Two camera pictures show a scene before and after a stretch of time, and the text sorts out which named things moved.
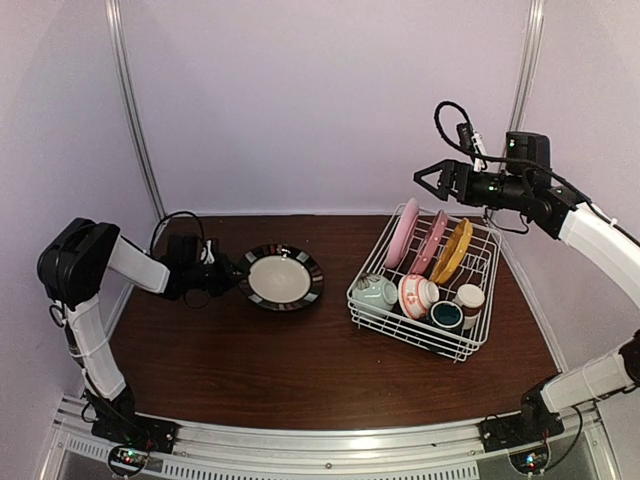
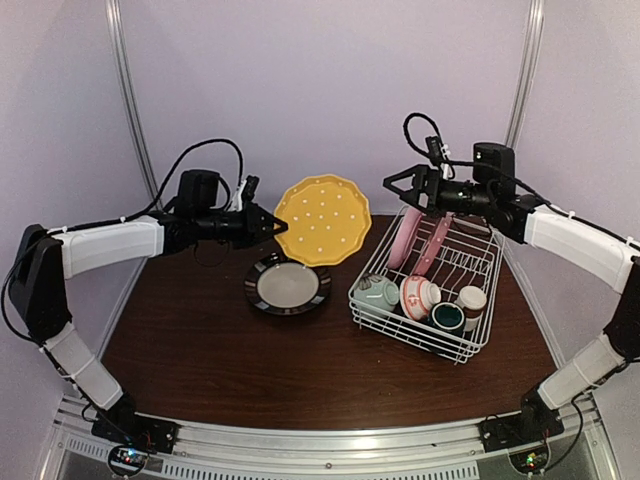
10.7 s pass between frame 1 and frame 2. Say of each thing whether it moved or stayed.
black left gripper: moved
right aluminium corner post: stayed
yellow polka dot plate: moved
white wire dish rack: stayed
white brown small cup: stayed
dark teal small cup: stayed
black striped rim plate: moved
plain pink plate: stayed
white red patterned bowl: stayed
